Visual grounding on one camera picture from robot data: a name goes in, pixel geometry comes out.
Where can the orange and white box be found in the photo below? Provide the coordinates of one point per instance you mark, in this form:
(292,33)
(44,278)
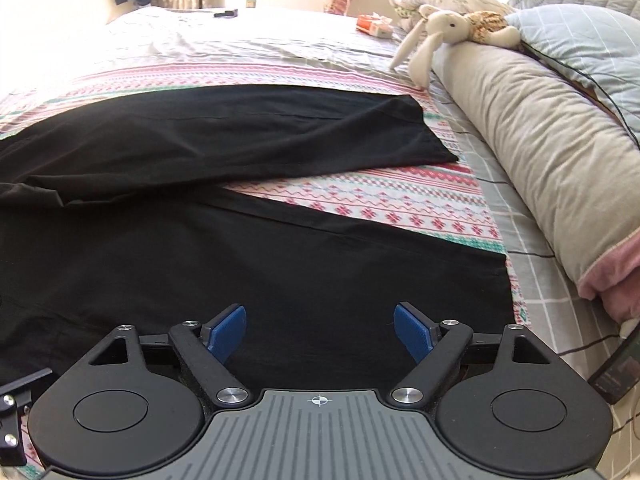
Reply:
(376,23)

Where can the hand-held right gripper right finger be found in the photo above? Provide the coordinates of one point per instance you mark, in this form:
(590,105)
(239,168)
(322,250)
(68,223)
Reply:
(413,332)

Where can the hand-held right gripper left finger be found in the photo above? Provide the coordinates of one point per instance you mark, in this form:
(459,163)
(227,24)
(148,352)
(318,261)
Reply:
(227,331)

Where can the light blue checked pillow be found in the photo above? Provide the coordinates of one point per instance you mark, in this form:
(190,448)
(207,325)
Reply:
(580,40)

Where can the white plush rabbit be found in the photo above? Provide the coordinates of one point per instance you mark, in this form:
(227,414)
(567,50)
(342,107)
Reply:
(440,27)

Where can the patterned striped bed sheet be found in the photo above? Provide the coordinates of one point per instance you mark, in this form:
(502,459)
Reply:
(375,200)

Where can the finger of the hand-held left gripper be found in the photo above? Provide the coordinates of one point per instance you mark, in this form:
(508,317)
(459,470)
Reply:
(11,410)

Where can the dark phone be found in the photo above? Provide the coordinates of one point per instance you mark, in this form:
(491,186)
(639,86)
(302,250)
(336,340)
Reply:
(617,370)

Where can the beige long bolster pillow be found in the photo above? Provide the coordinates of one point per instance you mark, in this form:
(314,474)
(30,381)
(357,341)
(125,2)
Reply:
(540,160)

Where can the black pants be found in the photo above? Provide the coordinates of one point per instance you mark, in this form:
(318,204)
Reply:
(210,260)

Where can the black remote control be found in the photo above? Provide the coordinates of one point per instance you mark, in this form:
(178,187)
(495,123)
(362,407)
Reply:
(226,13)

